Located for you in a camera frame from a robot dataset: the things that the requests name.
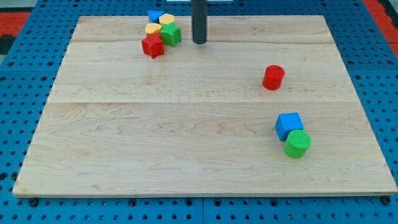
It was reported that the yellow heart block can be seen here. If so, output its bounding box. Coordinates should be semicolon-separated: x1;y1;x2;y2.
145;23;162;35

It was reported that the blue triangle block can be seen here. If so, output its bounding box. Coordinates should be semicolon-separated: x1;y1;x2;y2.
147;10;165;24

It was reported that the wooden board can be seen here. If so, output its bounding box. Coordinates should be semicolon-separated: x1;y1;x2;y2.
12;16;397;198

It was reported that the red star block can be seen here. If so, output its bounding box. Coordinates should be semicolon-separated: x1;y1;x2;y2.
141;34;165;58

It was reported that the red cylinder block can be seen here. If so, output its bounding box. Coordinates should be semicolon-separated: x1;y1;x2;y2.
262;65;285;90

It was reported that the green cube block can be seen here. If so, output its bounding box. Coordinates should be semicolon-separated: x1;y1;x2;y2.
160;22;181;47

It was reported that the blue cube block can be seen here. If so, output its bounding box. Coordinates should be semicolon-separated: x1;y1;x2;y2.
274;112;304;141

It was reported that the yellow pentagon block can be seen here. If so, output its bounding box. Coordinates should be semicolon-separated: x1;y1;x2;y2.
159;14;175;25

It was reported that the green cylinder block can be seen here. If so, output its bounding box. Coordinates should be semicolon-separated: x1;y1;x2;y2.
284;129;312;159

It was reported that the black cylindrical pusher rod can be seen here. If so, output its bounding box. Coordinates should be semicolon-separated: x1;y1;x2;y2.
191;0;207;45

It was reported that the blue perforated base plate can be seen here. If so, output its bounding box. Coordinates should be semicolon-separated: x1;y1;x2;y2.
1;0;397;223

